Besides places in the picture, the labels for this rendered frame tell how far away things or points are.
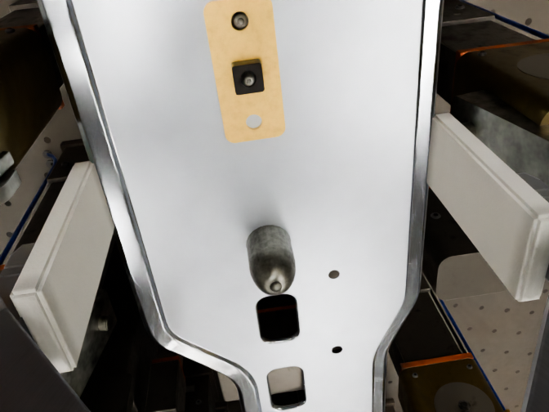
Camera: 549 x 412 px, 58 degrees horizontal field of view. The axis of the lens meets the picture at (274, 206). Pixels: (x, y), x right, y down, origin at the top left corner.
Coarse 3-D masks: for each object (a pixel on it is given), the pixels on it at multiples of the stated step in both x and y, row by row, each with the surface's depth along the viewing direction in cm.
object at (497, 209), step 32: (448, 128) 17; (448, 160) 17; (480, 160) 15; (448, 192) 18; (480, 192) 15; (512, 192) 14; (480, 224) 16; (512, 224) 14; (544, 224) 13; (512, 256) 14; (544, 256) 13; (512, 288) 14
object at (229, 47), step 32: (224, 0) 27; (256, 0) 27; (224, 32) 28; (256, 32) 28; (224, 64) 28; (256, 64) 28; (224, 96) 29; (256, 96) 30; (224, 128) 31; (256, 128) 31
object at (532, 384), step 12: (540, 336) 11; (540, 348) 10; (540, 360) 9; (540, 372) 9; (528, 384) 11; (540, 384) 9; (528, 396) 9; (540, 396) 9; (528, 408) 8; (540, 408) 8
